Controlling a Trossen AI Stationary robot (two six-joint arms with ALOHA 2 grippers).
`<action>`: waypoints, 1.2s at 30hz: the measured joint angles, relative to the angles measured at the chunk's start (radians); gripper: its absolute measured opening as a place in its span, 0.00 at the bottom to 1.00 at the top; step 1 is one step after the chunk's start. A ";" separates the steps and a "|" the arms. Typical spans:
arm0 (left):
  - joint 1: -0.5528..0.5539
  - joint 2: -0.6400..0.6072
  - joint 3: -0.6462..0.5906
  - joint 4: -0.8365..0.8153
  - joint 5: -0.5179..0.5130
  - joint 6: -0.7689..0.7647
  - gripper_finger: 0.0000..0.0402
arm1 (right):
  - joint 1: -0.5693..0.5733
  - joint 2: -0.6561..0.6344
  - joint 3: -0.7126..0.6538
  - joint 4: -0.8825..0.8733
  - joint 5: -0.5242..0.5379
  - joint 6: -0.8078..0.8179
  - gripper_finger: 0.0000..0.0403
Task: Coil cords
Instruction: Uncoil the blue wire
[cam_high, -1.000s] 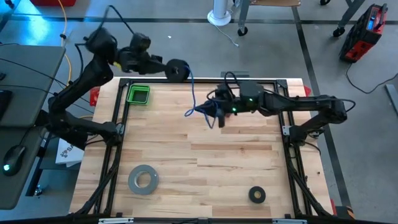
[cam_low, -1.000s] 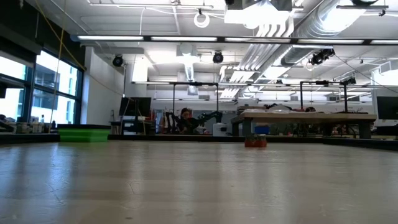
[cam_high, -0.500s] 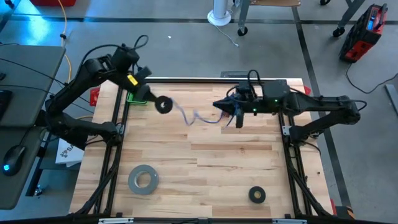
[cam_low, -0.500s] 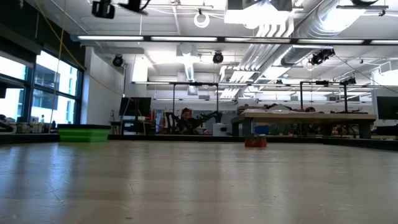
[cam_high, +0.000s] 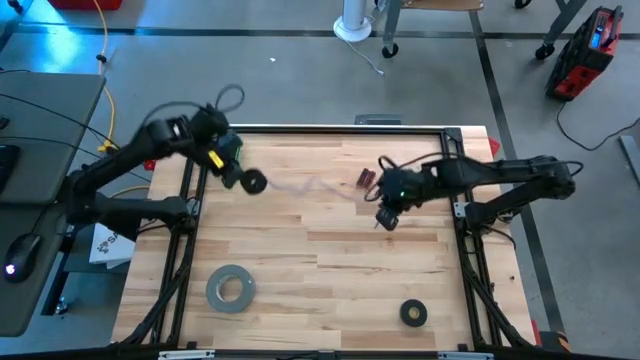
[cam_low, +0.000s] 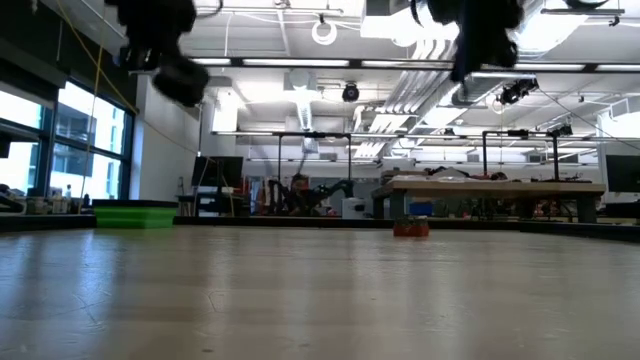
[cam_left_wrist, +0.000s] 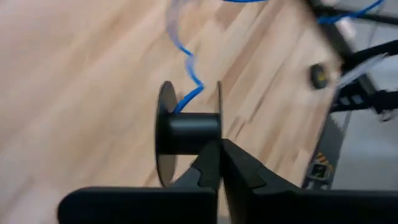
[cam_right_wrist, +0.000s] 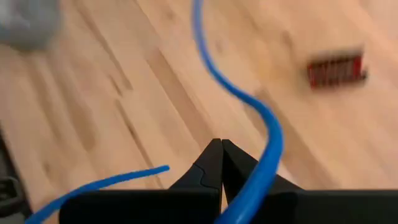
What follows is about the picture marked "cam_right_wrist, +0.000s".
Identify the red ribbed block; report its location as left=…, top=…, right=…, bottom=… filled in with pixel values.
left=305, top=49, right=370, bottom=90

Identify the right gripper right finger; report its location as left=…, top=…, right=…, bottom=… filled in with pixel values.
left=222, top=139, right=303, bottom=205

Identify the grey tape ring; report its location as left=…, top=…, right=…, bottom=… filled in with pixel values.
left=0, top=0, right=62, bottom=52

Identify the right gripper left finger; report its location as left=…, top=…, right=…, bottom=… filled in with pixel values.
left=169, top=138, right=224, bottom=191

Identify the thin blue cord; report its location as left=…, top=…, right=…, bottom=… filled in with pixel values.
left=24, top=0, right=285, bottom=224

